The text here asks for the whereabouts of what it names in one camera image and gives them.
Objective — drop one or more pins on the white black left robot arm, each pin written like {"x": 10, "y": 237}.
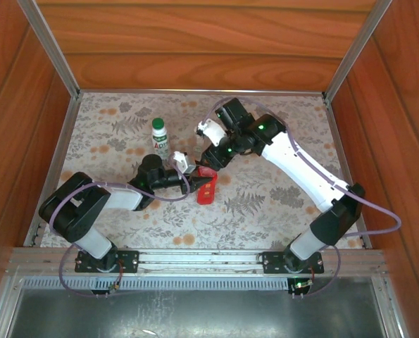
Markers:
{"x": 124, "y": 197}

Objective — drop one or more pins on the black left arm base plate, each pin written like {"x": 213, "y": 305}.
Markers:
{"x": 128, "y": 265}

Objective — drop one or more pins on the long aluminium mounting rail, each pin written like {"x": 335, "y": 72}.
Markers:
{"x": 195, "y": 258}

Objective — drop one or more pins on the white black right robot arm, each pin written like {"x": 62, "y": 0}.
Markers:
{"x": 300, "y": 166}

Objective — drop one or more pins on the grey metal sheet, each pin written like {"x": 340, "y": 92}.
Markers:
{"x": 195, "y": 317}

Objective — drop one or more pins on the floral patterned tablecloth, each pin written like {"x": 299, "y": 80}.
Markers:
{"x": 100, "y": 116}

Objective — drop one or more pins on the red label plastic bottle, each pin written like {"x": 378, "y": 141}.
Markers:
{"x": 206, "y": 193}

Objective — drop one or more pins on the white bottle with green label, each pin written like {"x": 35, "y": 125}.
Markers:
{"x": 161, "y": 144}

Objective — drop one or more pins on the green bottle cap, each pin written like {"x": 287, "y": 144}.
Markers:
{"x": 157, "y": 123}

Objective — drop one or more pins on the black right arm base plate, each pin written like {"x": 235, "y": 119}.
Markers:
{"x": 272, "y": 264}

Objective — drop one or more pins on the aluminium frame post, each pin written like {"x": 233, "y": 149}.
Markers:
{"x": 360, "y": 42}
{"x": 50, "y": 45}

